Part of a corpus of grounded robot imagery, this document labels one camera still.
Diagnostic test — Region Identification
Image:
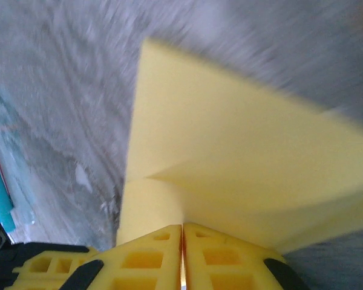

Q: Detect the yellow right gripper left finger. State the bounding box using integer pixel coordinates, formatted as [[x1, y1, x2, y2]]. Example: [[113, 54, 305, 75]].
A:
[[60, 224, 183, 290]]

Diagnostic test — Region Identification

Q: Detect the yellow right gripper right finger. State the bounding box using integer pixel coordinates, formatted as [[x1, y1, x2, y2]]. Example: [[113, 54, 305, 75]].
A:
[[183, 222, 310, 290]]

